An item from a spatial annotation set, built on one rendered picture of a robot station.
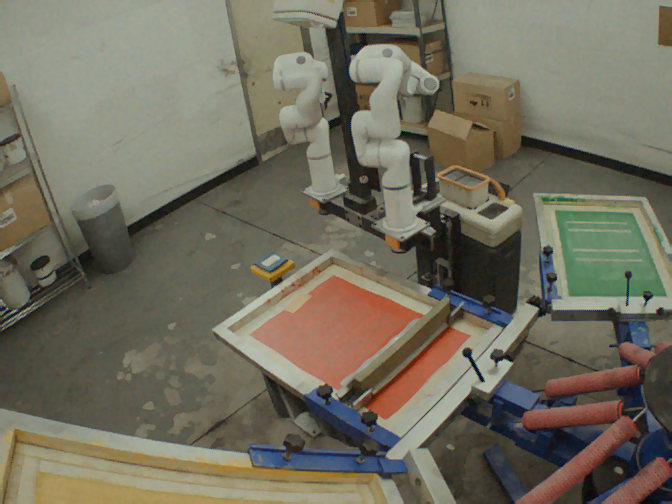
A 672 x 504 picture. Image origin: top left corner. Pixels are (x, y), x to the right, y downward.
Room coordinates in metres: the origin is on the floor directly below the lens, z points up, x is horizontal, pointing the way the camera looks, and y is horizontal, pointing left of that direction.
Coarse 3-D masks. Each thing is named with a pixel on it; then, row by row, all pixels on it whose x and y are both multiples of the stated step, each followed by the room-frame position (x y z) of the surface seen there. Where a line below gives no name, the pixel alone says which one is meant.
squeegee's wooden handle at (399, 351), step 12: (444, 300) 1.23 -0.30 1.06; (432, 312) 1.19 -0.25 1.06; (444, 312) 1.20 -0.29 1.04; (420, 324) 1.15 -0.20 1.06; (432, 324) 1.16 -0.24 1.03; (408, 336) 1.10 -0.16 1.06; (420, 336) 1.13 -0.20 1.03; (396, 348) 1.07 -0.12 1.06; (408, 348) 1.09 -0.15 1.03; (384, 360) 1.03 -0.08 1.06; (396, 360) 1.05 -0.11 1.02; (360, 372) 1.00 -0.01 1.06; (372, 372) 0.99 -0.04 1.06; (384, 372) 1.02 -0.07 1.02; (360, 384) 0.96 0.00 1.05; (372, 384) 0.99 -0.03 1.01
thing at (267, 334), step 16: (272, 320) 1.42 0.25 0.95; (288, 320) 1.40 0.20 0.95; (256, 336) 1.35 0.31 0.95; (272, 336) 1.33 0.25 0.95; (288, 352) 1.24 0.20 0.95; (304, 368) 1.16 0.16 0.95; (320, 368) 1.15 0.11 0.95; (352, 368) 1.12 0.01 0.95; (416, 368) 1.07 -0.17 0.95; (336, 384) 1.07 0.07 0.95; (400, 384) 1.02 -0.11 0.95; (416, 384) 1.01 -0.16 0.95; (384, 400) 0.97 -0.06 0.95; (400, 400) 0.96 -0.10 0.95; (384, 416) 0.91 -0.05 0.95
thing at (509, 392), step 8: (504, 384) 0.85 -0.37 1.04; (512, 384) 0.85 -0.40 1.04; (496, 392) 0.83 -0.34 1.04; (504, 392) 0.83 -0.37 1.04; (512, 392) 0.82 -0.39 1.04; (520, 392) 0.81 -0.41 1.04; (528, 392) 0.80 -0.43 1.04; (504, 400) 0.81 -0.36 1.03; (512, 400) 0.79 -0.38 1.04; (520, 400) 0.78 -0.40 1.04; (528, 400) 0.78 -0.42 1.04; (536, 400) 0.77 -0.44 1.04; (504, 408) 0.80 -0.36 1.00; (512, 408) 0.78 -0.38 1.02; (520, 408) 0.77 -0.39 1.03; (528, 408) 0.75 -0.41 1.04; (520, 416) 0.76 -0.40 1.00
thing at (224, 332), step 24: (312, 264) 1.66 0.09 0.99; (336, 264) 1.68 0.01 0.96; (360, 264) 1.61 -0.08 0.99; (288, 288) 1.55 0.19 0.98; (408, 288) 1.42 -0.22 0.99; (240, 312) 1.44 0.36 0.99; (216, 336) 1.36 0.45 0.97; (264, 360) 1.18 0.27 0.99; (288, 384) 1.07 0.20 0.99; (432, 408) 0.88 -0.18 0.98; (408, 432) 0.82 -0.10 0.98
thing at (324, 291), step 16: (320, 288) 1.55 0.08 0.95; (336, 288) 1.54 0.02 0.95; (352, 288) 1.52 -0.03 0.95; (304, 304) 1.48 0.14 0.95; (320, 304) 1.46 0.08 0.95; (384, 304) 1.40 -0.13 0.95; (400, 304) 1.38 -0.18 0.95; (448, 336) 1.18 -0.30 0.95; (464, 336) 1.16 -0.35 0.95; (432, 352) 1.12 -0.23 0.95; (448, 352) 1.11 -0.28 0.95; (432, 368) 1.06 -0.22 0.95
